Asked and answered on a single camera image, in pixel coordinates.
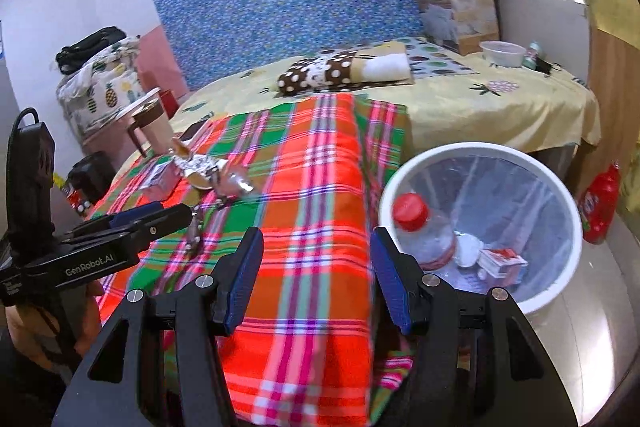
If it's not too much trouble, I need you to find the wooden board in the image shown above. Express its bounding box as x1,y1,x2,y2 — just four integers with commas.
565,19,640,208

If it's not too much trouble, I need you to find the black bag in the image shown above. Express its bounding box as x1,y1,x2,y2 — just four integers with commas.
55,27,126,75

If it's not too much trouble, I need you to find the yellow pineapple print bedsheet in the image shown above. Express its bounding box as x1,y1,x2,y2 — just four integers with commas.
170,36,601,158

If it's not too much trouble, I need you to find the red white milk carton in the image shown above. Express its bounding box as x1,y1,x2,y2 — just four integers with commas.
477,248,529,281

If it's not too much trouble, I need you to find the small white carton box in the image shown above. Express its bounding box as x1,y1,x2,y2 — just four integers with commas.
142,164,180,196

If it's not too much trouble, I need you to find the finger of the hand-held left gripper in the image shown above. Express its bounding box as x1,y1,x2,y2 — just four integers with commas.
65,205,195,253
95,201,166,230

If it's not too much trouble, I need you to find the white trash bin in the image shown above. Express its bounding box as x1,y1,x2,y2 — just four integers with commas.
378,145,584,314

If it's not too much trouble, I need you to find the small green bottle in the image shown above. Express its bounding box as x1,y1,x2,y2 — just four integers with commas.
522,41,543,70

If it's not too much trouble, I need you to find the pineapple print bedding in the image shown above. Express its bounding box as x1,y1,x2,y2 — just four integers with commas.
56,36,143,135

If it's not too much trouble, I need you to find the clear plastic cup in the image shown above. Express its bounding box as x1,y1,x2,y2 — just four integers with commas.
215,166,262,201

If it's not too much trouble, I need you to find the brown tumbler mug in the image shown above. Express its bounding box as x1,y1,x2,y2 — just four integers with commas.
117,88,173,158

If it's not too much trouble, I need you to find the clear plastic bottle red cap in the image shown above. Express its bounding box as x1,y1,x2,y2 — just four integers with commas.
392,193,458,272

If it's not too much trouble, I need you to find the foil snack wrapper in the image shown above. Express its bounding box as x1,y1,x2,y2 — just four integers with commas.
169,138,227,191

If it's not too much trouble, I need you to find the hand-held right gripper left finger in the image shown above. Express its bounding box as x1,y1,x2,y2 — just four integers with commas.
52,227,265,427

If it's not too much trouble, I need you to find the paper instant noodle cup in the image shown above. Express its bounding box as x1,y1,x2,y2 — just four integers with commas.
454,232,482,269

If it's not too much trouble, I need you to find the clear plastic bowl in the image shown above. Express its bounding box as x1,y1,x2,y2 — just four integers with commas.
479,40,527,68

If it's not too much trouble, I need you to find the white fluffy towel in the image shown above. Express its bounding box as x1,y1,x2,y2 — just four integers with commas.
367,53,408,80

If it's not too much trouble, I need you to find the person's left hand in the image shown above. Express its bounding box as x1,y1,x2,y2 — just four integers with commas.
7,279,106,370

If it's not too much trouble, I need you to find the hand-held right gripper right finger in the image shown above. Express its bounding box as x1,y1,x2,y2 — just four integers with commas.
371,227,581,427

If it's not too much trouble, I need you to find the brown polka dot pillow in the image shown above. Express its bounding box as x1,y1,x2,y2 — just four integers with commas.
277,48,416,98

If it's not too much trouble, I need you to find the quilt packaging box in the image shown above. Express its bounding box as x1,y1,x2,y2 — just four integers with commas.
404,0,501,56

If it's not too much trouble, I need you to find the plaid tablecloth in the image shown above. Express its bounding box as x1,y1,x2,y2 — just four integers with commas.
90,93,416,427

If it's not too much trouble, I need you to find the blue floral headboard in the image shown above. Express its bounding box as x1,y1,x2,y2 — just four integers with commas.
152,0,447,90

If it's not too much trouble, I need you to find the white cabinet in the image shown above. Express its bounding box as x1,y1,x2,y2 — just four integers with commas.
492,0,591,80

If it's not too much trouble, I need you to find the black backpack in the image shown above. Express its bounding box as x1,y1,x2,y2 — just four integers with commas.
67,151,118,210

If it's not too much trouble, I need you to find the white smartphone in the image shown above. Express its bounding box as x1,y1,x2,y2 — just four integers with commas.
177,121,211,142

